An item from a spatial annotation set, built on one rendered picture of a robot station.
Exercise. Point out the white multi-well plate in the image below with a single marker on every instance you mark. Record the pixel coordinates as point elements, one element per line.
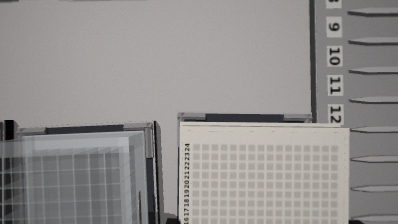
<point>263,173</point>

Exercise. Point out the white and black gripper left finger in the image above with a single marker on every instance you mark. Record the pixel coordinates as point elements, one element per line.
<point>172,221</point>

